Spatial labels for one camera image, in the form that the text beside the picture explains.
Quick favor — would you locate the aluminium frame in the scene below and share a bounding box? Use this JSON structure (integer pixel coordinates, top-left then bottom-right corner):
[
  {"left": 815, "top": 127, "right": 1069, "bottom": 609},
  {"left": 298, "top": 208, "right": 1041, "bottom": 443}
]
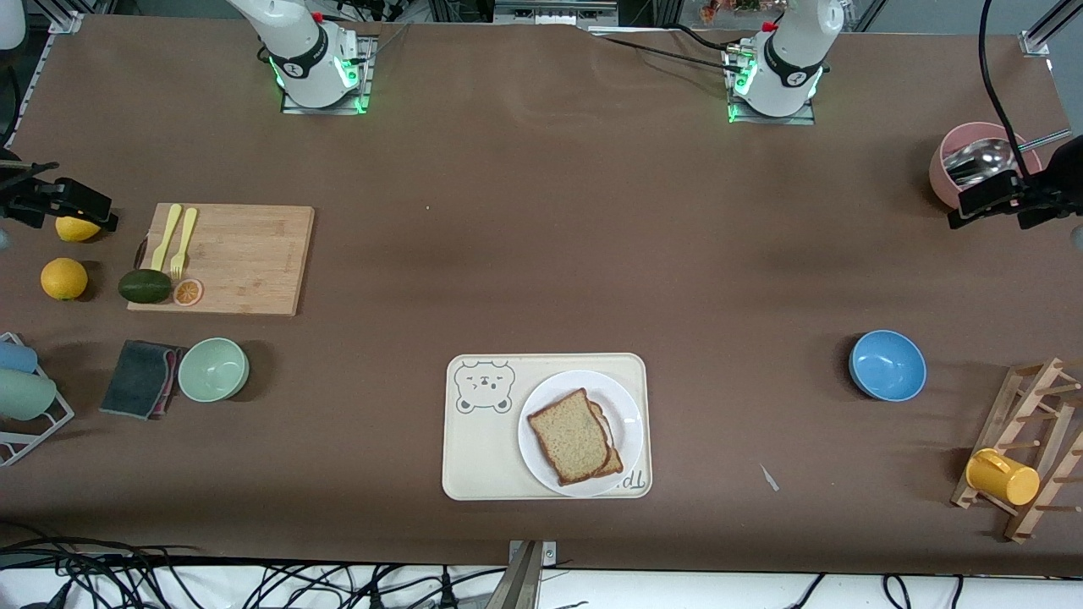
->
[{"left": 427, "top": 0, "right": 682, "bottom": 33}]

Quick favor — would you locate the pale green cup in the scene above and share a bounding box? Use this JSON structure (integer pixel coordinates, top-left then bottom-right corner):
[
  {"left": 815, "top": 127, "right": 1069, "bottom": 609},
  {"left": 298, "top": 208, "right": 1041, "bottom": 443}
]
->
[{"left": 0, "top": 370, "right": 58, "bottom": 421}]

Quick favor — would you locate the blue bowl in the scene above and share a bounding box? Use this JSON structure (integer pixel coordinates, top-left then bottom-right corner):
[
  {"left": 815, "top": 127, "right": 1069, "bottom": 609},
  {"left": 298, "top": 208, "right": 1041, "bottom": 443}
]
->
[{"left": 849, "top": 330, "right": 927, "bottom": 402}]

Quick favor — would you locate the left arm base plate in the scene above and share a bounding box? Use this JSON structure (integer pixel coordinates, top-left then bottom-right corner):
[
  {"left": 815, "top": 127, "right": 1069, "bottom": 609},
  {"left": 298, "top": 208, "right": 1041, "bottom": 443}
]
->
[{"left": 725, "top": 42, "right": 818, "bottom": 126}]

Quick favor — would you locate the dark green avocado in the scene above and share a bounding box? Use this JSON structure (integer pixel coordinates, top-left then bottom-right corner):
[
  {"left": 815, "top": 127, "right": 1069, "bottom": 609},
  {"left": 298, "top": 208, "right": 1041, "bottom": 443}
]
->
[{"left": 118, "top": 269, "right": 173, "bottom": 305}]

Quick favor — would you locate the grey folded cloth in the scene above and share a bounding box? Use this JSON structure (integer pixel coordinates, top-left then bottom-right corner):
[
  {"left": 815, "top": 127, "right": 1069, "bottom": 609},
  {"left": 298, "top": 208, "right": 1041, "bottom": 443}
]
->
[{"left": 100, "top": 340, "right": 180, "bottom": 420}]

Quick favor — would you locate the white round plate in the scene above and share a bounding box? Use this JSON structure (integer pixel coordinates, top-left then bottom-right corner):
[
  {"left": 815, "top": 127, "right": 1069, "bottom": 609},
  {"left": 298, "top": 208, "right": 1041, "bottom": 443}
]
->
[{"left": 516, "top": 369, "right": 646, "bottom": 498}]

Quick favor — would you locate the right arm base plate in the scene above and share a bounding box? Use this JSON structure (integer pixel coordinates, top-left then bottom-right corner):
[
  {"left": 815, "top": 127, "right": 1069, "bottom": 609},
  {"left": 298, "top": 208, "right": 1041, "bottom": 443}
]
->
[{"left": 281, "top": 32, "right": 375, "bottom": 116}]

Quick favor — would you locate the wooden cup rack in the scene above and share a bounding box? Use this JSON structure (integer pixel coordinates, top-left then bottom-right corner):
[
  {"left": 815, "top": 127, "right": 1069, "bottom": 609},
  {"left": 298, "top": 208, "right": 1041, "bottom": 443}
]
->
[{"left": 950, "top": 357, "right": 1083, "bottom": 544}]

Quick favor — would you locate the wooden cutting board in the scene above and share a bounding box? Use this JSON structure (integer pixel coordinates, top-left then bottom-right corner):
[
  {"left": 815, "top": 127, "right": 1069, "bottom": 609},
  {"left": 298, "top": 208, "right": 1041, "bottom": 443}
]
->
[{"left": 127, "top": 203, "right": 316, "bottom": 317}]

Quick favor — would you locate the yellow cup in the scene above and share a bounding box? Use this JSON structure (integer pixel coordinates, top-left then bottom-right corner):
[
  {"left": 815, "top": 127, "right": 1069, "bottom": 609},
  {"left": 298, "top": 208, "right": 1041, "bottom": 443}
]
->
[{"left": 965, "top": 448, "right": 1041, "bottom": 507}]

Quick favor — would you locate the yellow plastic fork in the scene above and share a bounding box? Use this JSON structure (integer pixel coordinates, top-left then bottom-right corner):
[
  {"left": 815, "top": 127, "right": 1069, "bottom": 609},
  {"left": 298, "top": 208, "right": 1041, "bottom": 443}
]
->
[{"left": 170, "top": 208, "right": 199, "bottom": 280}]

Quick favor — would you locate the pink bowl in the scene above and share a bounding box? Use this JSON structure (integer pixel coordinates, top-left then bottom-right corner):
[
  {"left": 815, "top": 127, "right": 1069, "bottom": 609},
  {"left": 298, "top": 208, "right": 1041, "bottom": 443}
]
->
[{"left": 929, "top": 122, "right": 1043, "bottom": 211}]

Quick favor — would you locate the round orange-yellow citrus fruit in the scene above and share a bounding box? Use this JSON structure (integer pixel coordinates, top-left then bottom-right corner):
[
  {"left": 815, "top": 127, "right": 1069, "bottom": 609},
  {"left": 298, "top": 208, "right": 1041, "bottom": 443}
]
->
[{"left": 41, "top": 257, "right": 89, "bottom": 301}]

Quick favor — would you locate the plain brown bread slice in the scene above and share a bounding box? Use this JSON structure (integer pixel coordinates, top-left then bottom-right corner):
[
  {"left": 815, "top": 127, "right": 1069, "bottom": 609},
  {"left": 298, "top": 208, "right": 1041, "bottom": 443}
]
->
[{"left": 526, "top": 387, "right": 613, "bottom": 487}]

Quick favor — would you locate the yellow lemon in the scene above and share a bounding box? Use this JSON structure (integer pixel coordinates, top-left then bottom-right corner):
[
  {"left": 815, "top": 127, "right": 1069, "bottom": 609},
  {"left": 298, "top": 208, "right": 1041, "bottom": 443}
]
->
[{"left": 55, "top": 216, "right": 104, "bottom": 244}]

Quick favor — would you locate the pale green bowl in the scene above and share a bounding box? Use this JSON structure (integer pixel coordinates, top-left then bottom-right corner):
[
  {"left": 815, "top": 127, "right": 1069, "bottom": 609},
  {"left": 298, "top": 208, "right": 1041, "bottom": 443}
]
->
[{"left": 177, "top": 337, "right": 250, "bottom": 403}]

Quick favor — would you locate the light blue cup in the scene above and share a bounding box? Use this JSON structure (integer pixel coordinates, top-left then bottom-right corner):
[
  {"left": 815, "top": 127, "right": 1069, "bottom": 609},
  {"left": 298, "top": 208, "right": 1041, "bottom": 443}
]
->
[{"left": 0, "top": 340, "right": 39, "bottom": 375}]

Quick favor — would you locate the yellow plastic knife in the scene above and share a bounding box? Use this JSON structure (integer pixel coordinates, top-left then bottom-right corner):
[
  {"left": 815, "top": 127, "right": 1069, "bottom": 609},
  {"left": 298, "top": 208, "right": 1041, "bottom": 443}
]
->
[{"left": 151, "top": 204, "right": 183, "bottom": 273}]

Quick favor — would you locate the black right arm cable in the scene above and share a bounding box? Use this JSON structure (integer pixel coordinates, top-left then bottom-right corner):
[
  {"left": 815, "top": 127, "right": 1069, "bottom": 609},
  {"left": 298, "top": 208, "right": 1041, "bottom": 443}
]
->
[{"left": 0, "top": 61, "right": 23, "bottom": 151}]

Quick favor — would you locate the black table cable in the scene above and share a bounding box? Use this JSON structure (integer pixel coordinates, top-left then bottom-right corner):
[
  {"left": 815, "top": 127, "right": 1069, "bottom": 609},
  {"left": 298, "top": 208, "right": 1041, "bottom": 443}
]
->
[{"left": 592, "top": 30, "right": 747, "bottom": 75}]

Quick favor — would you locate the metal scoop spoon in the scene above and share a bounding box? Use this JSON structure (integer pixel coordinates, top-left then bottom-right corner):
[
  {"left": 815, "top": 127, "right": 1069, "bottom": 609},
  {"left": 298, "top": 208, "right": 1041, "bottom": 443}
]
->
[{"left": 943, "top": 129, "right": 1071, "bottom": 189}]

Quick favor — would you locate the toast slice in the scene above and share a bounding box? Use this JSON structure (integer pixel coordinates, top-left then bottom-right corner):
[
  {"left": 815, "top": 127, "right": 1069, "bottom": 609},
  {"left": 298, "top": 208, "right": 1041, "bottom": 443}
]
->
[{"left": 589, "top": 401, "right": 625, "bottom": 478}]

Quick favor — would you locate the white wire rack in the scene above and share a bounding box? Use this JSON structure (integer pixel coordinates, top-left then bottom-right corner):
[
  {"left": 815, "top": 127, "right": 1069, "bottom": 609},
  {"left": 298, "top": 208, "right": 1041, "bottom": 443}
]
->
[{"left": 0, "top": 332, "right": 75, "bottom": 468}]

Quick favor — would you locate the cream bear print tray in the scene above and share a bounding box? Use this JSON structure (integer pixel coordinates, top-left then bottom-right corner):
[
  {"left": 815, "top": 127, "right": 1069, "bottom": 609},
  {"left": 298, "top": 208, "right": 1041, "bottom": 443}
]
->
[{"left": 442, "top": 353, "right": 653, "bottom": 501}]

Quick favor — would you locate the black floor cable bundle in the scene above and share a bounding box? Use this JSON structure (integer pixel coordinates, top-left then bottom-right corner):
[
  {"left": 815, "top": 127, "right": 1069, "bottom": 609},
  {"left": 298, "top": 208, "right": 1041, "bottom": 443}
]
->
[{"left": 0, "top": 535, "right": 509, "bottom": 609}]

